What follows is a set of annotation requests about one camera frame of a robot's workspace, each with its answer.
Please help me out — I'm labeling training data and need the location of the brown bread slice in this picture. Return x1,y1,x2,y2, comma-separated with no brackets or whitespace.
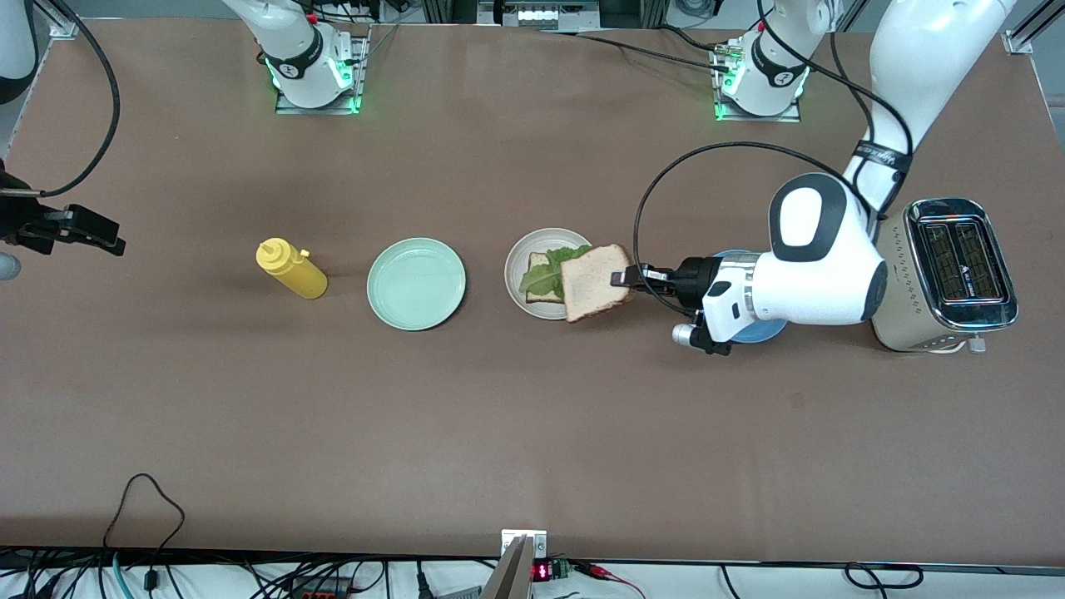
525,252,568,305
560,244,633,324

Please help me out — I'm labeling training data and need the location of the green lettuce leaf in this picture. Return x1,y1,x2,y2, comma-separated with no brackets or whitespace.
520,245,593,299

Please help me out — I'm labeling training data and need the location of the yellow mustard squeeze bottle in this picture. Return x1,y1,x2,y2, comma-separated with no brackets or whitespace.
255,237,329,300

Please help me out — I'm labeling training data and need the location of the blue plate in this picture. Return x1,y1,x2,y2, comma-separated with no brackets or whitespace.
711,250,790,344

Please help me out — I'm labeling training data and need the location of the beige plate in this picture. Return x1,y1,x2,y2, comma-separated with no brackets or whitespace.
504,228,593,321

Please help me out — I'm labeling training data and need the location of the light green plate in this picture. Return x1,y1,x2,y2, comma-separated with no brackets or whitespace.
367,238,467,332

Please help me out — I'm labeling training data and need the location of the beige chrome toaster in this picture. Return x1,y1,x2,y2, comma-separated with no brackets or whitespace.
869,198,1020,354

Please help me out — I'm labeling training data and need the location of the lit control box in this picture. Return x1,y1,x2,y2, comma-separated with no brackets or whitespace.
477,0,602,31

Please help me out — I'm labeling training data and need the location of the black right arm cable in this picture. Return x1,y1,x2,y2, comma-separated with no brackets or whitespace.
33,0,122,198

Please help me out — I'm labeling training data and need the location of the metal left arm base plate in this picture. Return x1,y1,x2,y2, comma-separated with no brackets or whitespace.
714,46,802,124

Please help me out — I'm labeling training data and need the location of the aluminium frame corner bracket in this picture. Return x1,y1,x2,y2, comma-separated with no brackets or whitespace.
46,0,82,38
1003,0,1065,56

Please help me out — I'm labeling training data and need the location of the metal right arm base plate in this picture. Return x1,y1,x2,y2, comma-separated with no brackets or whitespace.
275,33,371,116

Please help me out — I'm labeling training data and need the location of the long black table cable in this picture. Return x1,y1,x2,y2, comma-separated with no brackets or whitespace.
541,27,733,72

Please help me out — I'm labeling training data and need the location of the thin black looped cable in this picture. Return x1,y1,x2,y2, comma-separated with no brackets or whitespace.
104,473,186,593

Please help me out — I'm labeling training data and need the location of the short black table cable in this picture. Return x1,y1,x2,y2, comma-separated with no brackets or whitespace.
657,25,718,52

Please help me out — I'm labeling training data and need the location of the silver mount bracket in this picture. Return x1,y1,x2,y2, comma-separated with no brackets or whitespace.
501,530,548,560

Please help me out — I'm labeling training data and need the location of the red clip wire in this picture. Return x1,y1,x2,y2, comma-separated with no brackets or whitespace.
574,562,646,599

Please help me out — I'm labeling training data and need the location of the grey camera pole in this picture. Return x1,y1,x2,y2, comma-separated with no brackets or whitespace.
481,537,533,599

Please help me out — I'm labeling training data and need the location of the black coiled cable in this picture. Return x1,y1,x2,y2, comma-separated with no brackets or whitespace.
845,563,924,590

